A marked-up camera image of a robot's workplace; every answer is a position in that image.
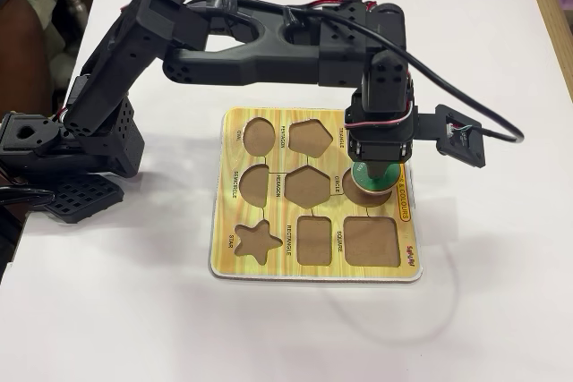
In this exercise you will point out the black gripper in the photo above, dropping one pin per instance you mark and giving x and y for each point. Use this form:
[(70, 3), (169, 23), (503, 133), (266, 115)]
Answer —
[(380, 150)]

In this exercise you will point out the green circle piece yellow pin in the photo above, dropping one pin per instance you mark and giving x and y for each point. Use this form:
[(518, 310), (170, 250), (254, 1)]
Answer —
[(386, 185)]

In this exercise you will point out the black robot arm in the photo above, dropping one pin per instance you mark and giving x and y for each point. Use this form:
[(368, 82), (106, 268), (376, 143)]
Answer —
[(268, 64)]

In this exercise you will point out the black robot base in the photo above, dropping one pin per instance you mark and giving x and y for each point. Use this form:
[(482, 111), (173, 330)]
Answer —
[(45, 149)]

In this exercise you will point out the wooden shape puzzle board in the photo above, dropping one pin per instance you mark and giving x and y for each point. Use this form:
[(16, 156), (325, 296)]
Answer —
[(277, 265)]

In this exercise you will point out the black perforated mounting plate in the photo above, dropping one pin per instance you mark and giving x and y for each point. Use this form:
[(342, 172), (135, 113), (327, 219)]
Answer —
[(85, 198)]

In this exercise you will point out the steel bottle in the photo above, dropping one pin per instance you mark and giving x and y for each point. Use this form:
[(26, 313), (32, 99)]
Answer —
[(74, 6)]

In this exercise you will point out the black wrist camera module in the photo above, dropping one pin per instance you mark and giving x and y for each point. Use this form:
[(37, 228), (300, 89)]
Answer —
[(465, 149)]

